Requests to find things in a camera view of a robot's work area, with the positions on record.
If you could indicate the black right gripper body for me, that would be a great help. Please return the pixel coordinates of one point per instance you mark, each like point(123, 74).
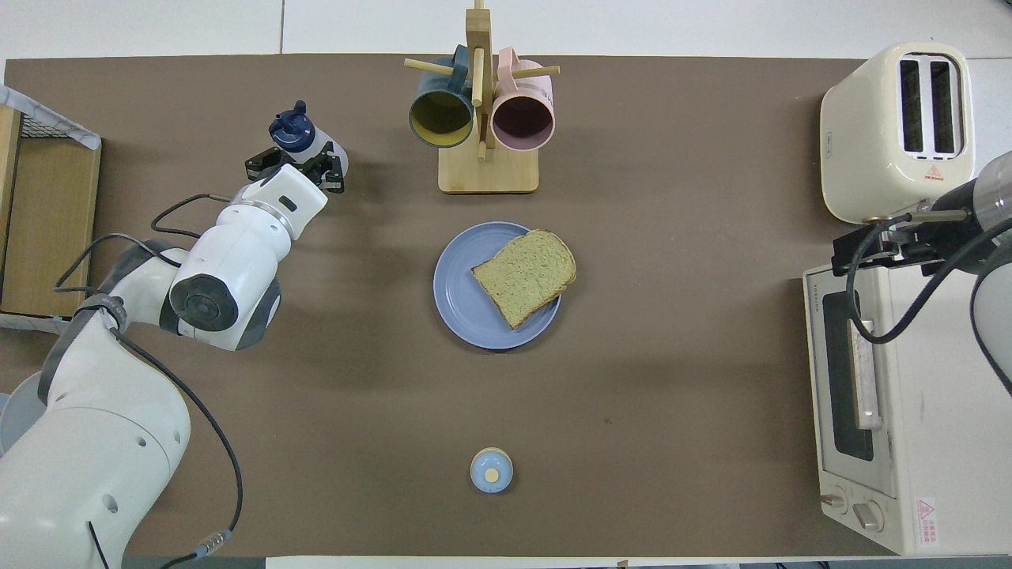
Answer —
point(963, 213)

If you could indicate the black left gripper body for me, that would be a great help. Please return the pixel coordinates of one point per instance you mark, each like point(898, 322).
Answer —
point(304, 160)

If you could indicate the clear squeeze bottle blue cap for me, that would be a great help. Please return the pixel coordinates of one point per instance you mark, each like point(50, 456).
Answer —
point(294, 130)

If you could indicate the slice of toast bread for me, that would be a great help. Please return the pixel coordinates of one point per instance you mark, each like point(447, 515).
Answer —
point(526, 276)

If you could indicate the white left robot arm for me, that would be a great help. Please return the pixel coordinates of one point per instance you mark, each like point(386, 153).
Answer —
point(79, 474)

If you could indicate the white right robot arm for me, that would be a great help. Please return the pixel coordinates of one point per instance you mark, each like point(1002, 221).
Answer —
point(998, 190)

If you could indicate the blue round plate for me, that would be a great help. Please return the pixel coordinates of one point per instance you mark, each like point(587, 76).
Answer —
point(458, 300)

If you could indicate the pale grey plate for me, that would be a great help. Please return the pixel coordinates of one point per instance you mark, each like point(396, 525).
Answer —
point(12, 411)

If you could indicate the cream two-slot toaster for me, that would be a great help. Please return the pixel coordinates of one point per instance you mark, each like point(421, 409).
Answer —
point(862, 142)

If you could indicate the dark teal mug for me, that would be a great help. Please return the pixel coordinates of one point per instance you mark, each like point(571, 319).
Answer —
point(440, 118)

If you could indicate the wooden mug tree stand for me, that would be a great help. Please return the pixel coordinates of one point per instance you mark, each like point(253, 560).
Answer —
point(489, 170)

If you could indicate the pink mug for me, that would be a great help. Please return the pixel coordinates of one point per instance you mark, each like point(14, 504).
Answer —
point(522, 122)

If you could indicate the cream toaster oven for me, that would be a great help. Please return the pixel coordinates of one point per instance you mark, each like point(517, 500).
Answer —
point(933, 442)

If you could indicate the white checkered cloth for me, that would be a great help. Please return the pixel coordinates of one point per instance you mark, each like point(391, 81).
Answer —
point(47, 118)

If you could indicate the brown paper table mat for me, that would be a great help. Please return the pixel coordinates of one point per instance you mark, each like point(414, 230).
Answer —
point(672, 395)

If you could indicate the white paper sheet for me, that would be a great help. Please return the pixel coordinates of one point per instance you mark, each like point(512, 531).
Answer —
point(28, 322)

